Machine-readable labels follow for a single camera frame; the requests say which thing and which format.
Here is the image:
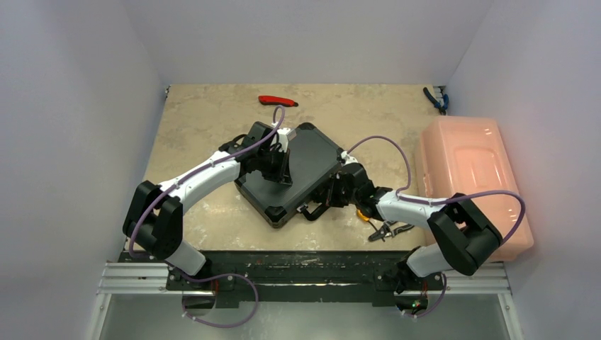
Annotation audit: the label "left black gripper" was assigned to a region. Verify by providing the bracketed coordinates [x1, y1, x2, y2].
[257, 147, 292, 186]

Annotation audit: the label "black poker set case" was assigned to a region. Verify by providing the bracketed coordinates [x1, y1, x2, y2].
[234, 123, 343, 229]

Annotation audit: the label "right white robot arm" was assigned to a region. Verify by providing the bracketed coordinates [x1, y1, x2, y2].
[315, 163, 502, 288]

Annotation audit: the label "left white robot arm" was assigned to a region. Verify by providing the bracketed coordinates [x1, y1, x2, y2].
[123, 122, 296, 290]

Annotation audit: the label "yellow tape measure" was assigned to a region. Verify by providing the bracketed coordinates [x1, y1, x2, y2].
[356, 210, 370, 222]

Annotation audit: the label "red utility knife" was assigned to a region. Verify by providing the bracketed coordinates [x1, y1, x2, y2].
[257, 95, 298, 107]

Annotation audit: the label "orange translucent storage bin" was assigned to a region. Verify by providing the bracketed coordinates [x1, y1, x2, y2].
[413, 116, 534, 261]

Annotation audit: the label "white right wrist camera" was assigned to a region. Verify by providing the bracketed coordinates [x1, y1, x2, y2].
[340, 151, 358, 166]

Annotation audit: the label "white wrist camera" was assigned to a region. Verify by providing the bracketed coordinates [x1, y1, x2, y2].
[340, 151, 358, 166]
[272, 127, 296, 152]

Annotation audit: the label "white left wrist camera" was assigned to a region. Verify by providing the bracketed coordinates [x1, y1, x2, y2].
[272, 127, 296, 152]

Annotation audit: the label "black wire stripper pliers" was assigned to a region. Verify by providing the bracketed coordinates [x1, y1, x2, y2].
[368, 221, 415, 242]

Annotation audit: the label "black table front rail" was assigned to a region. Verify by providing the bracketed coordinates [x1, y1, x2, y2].
[118, 251, 444, 312]

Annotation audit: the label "blue handled pliers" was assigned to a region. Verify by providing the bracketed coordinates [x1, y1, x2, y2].
[422, 87, 449, 115]

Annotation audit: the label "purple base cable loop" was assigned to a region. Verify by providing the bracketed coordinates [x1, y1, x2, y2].
[181, 273, 260, 330]

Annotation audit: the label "aluminium frame rails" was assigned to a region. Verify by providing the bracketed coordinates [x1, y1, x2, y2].
[84, 263, 524, 339]

